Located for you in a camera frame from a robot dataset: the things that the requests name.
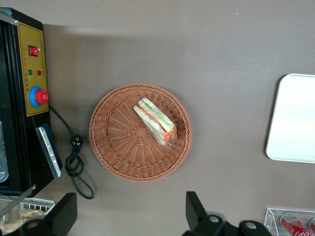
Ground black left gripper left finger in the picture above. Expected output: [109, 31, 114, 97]
[21, 192, 78, 236]

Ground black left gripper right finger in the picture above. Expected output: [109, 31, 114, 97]
[183, 191, 226, 236]

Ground triangle sandwich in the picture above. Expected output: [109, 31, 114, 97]
[133, 97, 178, 146]

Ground round brown wicker basket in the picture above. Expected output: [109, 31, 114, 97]
[89, 83, 192, 183]

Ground cream rectangular plastic tray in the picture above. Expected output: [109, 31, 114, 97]
[265, 73, 315, 164]

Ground bagged rice cracker snack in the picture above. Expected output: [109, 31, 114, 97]
[0, 208, 47, 234]

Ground clear acrylic bottle rack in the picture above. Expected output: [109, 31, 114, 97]
[263, 207, 315, 236]

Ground black sealing machine yellow panel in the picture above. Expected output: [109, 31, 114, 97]
[0, 7, 63, 198]

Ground white wire shelf rack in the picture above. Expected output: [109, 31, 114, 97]
[0, 196, 56, 234]

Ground black power cable with plug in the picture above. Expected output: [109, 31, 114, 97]
[49, 104, 95, 200]

